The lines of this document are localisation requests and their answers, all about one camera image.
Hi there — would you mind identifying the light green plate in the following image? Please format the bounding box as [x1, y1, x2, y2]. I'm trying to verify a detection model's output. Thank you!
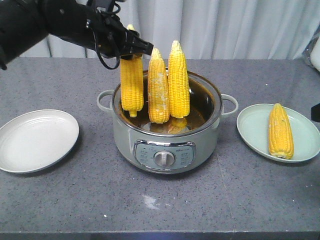
[236, 103, 320, 163]

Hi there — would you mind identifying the corn cob pale patchy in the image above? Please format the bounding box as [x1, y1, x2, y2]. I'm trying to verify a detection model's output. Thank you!
[147, 48, 170, 124]

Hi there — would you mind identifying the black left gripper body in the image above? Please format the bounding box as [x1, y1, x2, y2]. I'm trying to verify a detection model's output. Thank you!
[86, 12, 138, 58]

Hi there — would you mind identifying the cream white plate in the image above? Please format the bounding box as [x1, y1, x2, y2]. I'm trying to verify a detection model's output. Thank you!
[0, 109, 80, 174]

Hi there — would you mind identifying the white pleated curtain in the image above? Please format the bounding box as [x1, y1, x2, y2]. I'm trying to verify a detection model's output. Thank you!
[19, 0, 320, 60]

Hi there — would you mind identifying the white rice cooker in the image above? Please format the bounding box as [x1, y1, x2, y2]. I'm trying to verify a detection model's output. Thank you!
[302, 37, 320, 72]

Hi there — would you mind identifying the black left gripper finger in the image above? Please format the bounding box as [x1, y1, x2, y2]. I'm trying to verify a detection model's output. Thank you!
[120, 53, 141, 60]
[136, 38, 154, 56]

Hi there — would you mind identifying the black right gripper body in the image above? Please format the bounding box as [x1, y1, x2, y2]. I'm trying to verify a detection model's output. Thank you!
[311, 103, 320, 123]

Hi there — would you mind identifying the corn cob tall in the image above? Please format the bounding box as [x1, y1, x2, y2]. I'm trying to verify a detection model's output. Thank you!
[168, 40, 190, 119]

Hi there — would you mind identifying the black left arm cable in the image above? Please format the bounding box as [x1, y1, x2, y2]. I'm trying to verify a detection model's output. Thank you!
[86, 0, 121, 70]

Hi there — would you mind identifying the green electric cooking pot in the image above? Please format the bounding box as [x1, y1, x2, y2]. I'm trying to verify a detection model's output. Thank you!
[96, 72, 239, 174]

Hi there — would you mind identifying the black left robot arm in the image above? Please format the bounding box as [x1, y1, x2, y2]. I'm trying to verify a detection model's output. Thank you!
[0, 0, 154, 70]

